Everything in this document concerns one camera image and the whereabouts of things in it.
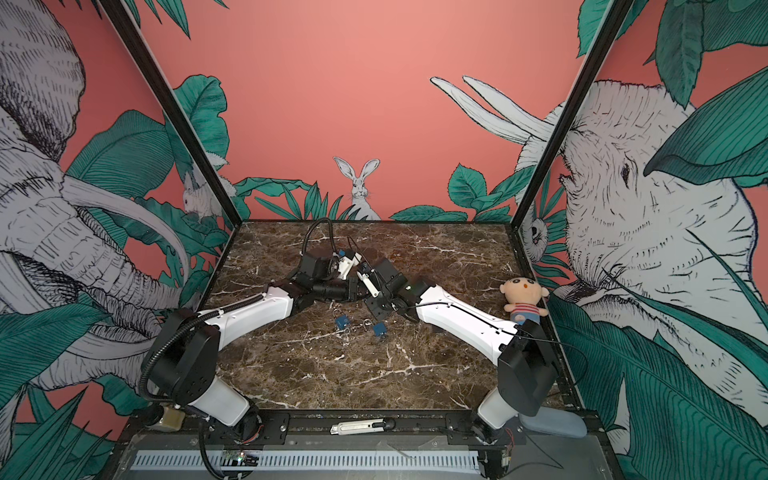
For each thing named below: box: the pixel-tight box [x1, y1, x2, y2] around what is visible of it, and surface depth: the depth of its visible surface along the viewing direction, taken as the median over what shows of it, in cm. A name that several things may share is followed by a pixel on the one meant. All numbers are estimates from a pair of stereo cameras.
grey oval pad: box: [519, 407, 588, 439], surface depth 75 cm
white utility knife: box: [330, 418, 396, 436], surface depth 76 cm
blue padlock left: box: [335, 315, 350, 330], surface depth 95 cm
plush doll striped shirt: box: [499, 277, 549, 325], surface depth 95 cm
